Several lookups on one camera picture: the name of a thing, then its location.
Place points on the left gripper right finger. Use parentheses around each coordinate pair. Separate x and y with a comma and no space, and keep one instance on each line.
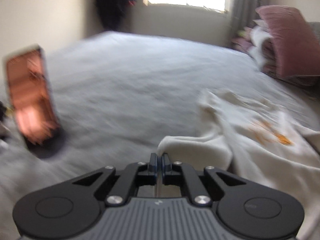
(197,186)

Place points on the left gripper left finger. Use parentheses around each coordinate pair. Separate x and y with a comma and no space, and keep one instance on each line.
(122,185)

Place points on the cream white shirt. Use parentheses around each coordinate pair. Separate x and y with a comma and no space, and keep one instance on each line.
(259,141)

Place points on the grey bed sheet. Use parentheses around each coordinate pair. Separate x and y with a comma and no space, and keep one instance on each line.
(117,96)

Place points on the orange smartphone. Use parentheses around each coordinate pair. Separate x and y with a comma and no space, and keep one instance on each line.
(29,93)

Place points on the folded grey blanket pile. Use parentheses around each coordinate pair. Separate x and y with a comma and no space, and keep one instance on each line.
(257,43)

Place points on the pink pillow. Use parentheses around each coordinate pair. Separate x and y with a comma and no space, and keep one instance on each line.
(295,45)

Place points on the dark navy jacket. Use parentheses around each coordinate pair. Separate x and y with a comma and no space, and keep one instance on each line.
(111,13)

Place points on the grey curtain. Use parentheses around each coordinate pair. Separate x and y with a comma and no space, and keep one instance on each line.
(242,14)

